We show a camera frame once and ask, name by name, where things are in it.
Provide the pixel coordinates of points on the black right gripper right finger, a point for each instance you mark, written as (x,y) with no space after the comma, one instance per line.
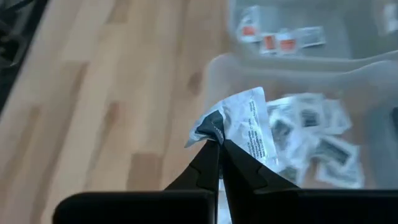
(242,174)

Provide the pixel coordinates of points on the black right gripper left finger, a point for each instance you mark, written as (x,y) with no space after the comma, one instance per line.
(205,168)

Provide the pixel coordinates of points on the white packet black text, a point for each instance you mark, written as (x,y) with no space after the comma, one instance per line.
(242,115)
(292,171)
(334,151)
(339,119)
(281,130)

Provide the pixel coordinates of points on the black label packet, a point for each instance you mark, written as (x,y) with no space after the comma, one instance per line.
(311,116)

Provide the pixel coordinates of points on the translucent white packet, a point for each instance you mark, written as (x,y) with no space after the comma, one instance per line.
(342,175)

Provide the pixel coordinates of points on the clear plastic bin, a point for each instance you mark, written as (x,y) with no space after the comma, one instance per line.
(367,87)

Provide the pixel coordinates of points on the light grey plastic bin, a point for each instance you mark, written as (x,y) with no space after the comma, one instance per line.
(342,49)

